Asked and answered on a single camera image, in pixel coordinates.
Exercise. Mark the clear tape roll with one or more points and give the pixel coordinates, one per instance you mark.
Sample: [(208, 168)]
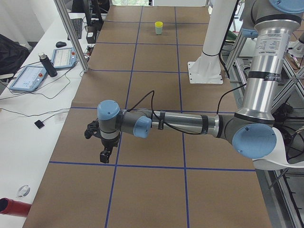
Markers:
[(23, 191)]

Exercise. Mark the yellow plastic cup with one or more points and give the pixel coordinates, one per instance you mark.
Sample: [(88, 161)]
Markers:
[(158, 24)]

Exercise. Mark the blue teach pendant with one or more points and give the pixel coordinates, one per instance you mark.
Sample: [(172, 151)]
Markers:
[(29, 79), (63, 58)]

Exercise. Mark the red cylinder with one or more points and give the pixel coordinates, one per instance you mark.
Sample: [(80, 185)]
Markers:
[(14, 208)]

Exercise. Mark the small black square device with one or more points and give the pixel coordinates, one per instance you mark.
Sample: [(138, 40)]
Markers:
[(39, 124)]

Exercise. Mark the black computer mouse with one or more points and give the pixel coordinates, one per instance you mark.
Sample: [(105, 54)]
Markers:
[(60, 44)]

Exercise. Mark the light green plastic cup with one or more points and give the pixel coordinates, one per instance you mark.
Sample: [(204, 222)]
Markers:
[(158, 30)]

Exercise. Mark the aluminium frame rack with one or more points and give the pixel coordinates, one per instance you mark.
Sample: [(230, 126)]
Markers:
[(283, 190)]

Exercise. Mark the black water bottle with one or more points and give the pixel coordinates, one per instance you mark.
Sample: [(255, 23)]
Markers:
[(47, 64)]

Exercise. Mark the aluminium frame post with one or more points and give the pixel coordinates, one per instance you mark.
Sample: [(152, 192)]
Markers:
[(71, 33)]

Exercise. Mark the white plastic chair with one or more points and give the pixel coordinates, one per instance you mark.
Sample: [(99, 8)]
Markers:
[(276, 160)]

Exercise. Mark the black box on desk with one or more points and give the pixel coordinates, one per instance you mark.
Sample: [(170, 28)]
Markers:
[(91, 34)]

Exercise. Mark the far blue teach pendant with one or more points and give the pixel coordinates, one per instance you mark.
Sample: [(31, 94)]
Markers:
[(63, 58)]

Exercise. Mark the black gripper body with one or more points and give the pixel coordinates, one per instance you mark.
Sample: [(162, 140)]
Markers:
[(109, 143)]

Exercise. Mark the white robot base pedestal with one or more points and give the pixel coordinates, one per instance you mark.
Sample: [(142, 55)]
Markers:
[(206, 69)]

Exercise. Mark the black keyboard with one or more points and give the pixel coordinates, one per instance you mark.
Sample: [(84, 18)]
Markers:
[(78, 26)]

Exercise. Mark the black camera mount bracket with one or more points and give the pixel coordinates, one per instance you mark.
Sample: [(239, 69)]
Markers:
[(92, 130)]

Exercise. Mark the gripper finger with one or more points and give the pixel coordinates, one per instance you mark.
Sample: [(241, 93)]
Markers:
[(105, 154)]

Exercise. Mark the near blue teach pendant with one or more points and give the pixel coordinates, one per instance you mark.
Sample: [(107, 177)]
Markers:
[(29, 79)]

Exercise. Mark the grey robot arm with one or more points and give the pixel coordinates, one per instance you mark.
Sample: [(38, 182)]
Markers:
[(250, 130)]

